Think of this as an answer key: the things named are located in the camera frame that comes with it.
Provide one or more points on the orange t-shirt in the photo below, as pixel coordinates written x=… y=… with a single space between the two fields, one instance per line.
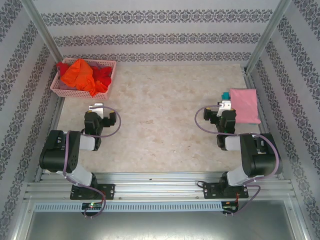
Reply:
x=80 y=72

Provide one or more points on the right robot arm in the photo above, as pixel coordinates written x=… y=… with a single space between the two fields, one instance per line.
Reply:
x=262 y=160

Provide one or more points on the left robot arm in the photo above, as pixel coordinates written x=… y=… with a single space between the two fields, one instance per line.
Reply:
x=57 y=155

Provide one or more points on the pink folded t-shirt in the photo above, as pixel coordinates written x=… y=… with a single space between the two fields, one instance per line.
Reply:
x=243 y=105

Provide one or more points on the teal folded t-shirt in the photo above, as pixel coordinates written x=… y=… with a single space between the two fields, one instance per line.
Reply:
x=225 y=95

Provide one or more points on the pink plastic basket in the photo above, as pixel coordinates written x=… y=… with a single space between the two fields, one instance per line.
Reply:
x=75 y=93

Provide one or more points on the red t-shirt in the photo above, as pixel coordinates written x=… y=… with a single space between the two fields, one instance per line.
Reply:
x=103 y=73

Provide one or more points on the small green circuit board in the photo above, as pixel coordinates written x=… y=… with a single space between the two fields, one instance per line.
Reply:
x=92 y=205
x=230 y=205

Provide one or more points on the aluminium table side rail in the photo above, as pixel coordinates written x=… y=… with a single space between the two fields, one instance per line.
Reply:
x=55 y=117
x=250 y=82

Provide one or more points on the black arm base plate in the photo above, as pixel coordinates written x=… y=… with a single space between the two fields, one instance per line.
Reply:
x=210 y=191
x=107 y=190

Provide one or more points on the aluminium mounting rail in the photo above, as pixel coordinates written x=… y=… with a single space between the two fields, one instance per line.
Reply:
x=160 y=186

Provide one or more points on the aluminium frame post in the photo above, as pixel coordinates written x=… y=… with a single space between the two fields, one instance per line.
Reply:
x=42 y=30
x=270 y=27

